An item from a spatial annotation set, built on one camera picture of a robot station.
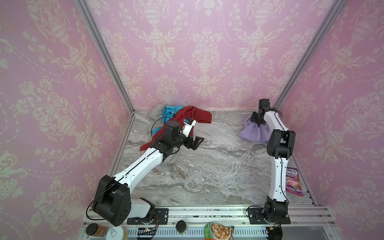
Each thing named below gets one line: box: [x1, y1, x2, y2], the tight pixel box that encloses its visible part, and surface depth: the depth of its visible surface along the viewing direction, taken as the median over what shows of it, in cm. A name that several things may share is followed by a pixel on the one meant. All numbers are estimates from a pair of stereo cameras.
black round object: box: [266, 226, 283, 240], surface depth 73 cm
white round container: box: [105, 226, 124, 240], surface depth 67 cm
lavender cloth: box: [237, 115, 272, 144], surface depth 105 cm
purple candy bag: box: [286, 167, 304, 197], surface depth 84 cm
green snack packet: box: [204, 222, 235, 240], surface depth 70 cm
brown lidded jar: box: [86, 223, 109, 237], surface depth 65 cm
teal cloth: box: [152, 105, 184, 135], surface depth 110 cm
